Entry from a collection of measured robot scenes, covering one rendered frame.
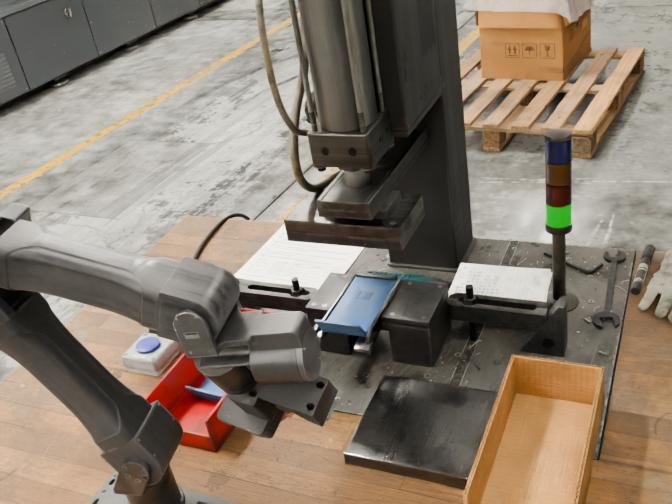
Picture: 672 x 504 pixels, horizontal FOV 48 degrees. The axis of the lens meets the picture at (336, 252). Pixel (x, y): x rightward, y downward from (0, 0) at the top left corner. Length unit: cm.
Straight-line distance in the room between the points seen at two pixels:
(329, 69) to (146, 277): 37
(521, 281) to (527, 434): 29
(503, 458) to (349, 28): 57
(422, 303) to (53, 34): 571
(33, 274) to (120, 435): 22
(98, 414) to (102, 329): 53
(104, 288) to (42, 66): 579
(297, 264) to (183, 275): 70
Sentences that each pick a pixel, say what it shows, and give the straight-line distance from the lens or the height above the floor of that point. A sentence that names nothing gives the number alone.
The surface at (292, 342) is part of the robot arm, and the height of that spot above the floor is 119.
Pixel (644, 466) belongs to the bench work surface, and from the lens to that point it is 103.
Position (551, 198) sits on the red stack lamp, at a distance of 116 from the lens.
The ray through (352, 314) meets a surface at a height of 99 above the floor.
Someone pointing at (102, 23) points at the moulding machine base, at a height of 32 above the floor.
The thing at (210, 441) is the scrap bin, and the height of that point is 92.
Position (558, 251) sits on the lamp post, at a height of 100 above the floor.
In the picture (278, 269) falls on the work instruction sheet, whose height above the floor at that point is 90.
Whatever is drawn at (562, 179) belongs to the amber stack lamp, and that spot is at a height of 113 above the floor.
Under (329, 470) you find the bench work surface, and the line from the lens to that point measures 104.
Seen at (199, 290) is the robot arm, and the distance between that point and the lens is 76.
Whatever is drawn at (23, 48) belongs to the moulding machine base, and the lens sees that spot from 644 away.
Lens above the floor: 165
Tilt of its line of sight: 31 degrees down
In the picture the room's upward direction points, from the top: 10 degrees counter-clockwise
